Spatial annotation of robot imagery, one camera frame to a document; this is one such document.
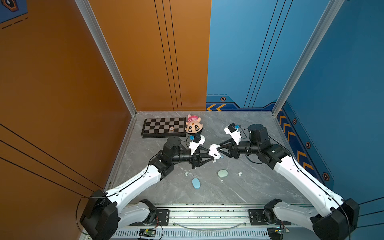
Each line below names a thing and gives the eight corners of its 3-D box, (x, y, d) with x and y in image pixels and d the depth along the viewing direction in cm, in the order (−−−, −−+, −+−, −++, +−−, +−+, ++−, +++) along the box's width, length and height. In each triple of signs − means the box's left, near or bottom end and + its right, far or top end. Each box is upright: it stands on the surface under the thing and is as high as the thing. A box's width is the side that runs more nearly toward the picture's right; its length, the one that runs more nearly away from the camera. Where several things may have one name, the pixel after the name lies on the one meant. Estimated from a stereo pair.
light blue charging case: (191, 188, 84) (191, 187, 82) (191, 179, 88) (191, 177, 86) (200, 188, 84) (200, 187, 82) (200, 179, 88) (200, 177, 86)
